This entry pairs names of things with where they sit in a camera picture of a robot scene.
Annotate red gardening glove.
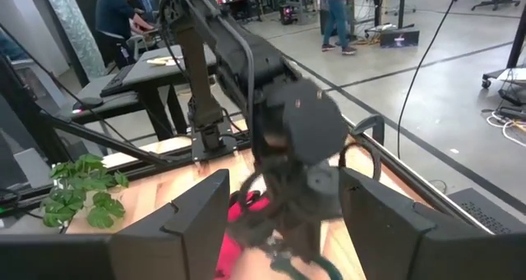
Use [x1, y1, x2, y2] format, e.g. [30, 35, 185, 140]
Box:
[213, 191, 272, 280]

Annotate long black floor cable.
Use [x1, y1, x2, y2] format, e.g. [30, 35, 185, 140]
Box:
[396, 0, 464, 160]

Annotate silver patterned curtain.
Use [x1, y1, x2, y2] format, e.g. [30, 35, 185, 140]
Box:
[40, 0, 106, 80]

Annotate dark office desk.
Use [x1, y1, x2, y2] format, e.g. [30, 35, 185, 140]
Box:
[72, 44, 219, 141]

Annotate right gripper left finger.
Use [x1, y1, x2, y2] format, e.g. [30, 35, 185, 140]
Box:
[110, 168, 231, 280]

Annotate black clamp mount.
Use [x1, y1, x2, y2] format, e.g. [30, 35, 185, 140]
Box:
[351, 114, 385, 146]

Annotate white coiled cable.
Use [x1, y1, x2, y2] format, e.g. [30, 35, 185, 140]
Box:
[487, 109, 526, 148]

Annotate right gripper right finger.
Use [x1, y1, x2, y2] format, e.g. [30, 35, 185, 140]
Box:
[339, 168, 494, 280]

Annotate black computer mouse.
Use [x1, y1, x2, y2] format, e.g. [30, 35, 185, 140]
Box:
[72, 97, 104, 111]

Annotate black perforated computer tower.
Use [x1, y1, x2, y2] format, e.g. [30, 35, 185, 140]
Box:
[445, 187, 526, 236]

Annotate black lit computer tower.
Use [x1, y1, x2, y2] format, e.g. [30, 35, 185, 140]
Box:
[280, 4, 297, 25]

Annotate person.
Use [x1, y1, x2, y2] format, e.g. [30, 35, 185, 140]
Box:
[95, 0, 155, 70]
[320, 0, 358, 56]

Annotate green artificial plant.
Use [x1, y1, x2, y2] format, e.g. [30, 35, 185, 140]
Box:
[40, 153, 130, 230]

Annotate black stand leg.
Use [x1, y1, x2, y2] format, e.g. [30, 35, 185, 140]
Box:
[481, 8, 526, 107]

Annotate black keyboard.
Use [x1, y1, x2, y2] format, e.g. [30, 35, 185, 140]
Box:
[99, 62, 136, 98]

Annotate black equipment case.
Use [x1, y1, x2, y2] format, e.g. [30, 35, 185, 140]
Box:
[380, 28, 420, 49]

